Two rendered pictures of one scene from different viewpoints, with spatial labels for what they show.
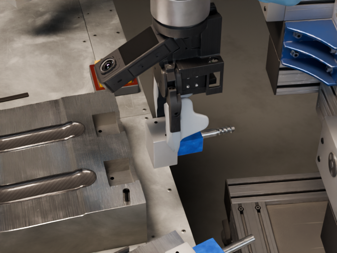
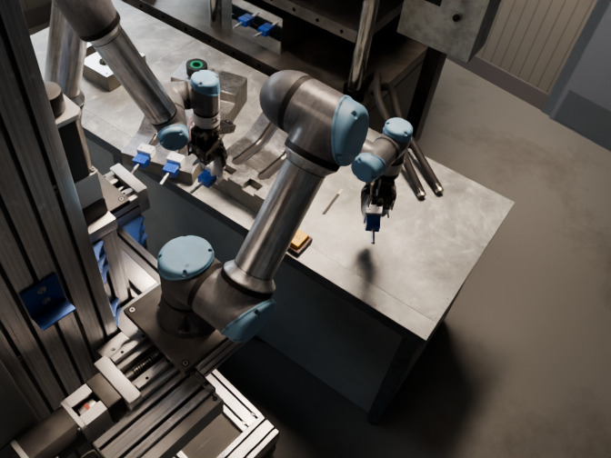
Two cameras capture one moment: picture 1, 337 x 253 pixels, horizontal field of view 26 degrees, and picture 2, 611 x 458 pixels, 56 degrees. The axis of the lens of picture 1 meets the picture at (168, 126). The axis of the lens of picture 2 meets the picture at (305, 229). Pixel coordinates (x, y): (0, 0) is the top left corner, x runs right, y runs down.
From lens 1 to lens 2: 207 cm
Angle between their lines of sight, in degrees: 79
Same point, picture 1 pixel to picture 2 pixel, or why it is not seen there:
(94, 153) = (244, 171)
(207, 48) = (195, 138)
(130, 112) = not seen: hidden behind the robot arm
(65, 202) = (235, 152)
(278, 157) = not seen: outside the picture
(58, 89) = (315, 224)
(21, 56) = (354, 232)
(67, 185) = (241, 158)
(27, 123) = not seen: hidden behind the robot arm
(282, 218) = (225, 432)
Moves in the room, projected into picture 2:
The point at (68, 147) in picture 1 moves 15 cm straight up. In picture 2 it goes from (256, 169) to (258, 134)
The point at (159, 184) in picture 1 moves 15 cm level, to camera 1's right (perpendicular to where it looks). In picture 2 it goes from (223, 206) to (184, 227)
